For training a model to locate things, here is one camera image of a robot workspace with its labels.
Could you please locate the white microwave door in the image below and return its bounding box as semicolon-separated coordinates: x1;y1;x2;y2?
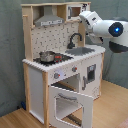
66;3;90;21

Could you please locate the red oven knob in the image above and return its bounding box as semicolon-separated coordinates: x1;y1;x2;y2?
71;66;79;73
54;73;60;79

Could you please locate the grey toy sink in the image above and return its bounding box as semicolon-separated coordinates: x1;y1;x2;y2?
66;47;94;56

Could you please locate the grey range hood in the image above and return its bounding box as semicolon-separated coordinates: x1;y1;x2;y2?
34;5;64;27

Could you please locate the small metal pot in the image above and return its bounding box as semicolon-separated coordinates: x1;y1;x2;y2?
39;51;55;62

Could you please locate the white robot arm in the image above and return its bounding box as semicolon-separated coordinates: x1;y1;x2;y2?
79;11;128;53

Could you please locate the white cabinet door with dispenser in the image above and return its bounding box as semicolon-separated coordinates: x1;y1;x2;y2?
80;54;102;99

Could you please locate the black toy stovetop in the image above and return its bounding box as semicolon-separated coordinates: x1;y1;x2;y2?
35;53;71;67

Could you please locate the black toy faucet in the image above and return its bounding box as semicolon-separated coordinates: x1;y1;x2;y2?
67;33;82;49

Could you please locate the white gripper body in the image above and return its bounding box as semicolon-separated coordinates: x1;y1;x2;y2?
79;11;100;26

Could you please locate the white oven door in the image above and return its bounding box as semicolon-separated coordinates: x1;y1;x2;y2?
49;86;93;128

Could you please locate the left red oven knob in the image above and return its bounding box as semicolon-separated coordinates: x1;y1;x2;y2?
54;73;60;79

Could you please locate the right red oven knob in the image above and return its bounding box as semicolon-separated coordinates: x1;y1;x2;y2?
71;66;79;73

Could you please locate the wooden toy kitchen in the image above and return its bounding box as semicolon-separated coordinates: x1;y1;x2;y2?
22;2;105;128

